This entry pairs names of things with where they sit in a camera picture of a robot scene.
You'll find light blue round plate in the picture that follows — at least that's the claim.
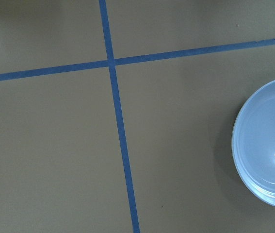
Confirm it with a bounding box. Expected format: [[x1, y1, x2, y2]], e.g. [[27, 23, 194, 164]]
[[231, 80, 275, 206]]

